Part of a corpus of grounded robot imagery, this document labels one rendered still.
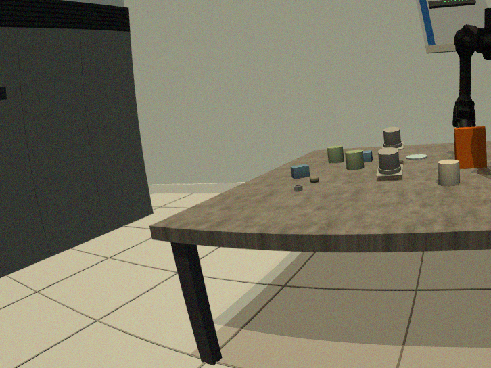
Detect olive green cylinder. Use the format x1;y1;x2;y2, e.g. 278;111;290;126
345;150;364;170
327;146;344;163

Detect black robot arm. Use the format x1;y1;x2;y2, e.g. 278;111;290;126
452;8;491;128

